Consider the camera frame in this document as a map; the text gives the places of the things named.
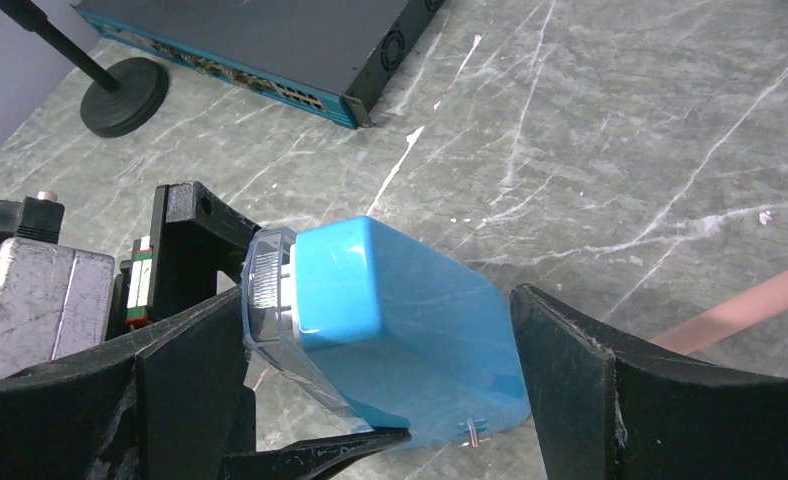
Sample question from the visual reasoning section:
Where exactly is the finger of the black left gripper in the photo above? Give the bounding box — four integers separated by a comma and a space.
218, 384, 413, 480

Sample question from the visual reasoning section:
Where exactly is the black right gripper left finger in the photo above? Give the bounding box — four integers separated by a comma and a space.
0, 288, 255, 479

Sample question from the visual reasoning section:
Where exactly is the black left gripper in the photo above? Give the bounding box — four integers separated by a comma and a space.
105, 181, 261, 340

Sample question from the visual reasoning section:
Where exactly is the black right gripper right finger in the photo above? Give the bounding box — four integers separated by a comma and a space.
510, 284, 788, 479

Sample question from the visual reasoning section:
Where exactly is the clear plastic metronome cover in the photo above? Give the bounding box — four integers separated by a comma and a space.
240, 227, 372, 433

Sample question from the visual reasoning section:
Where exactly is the blue metronome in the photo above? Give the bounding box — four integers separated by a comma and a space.
291, 216, 530, 448

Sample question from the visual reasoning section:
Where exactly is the black microphone on round stand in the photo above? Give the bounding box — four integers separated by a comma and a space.
0, 0, 170, 138

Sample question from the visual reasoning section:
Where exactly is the pink tripod music stand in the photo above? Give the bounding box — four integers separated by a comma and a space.
650, 270, 788, 355

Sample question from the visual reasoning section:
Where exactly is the black blue network switch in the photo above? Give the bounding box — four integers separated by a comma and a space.
75, 0, 443, 129

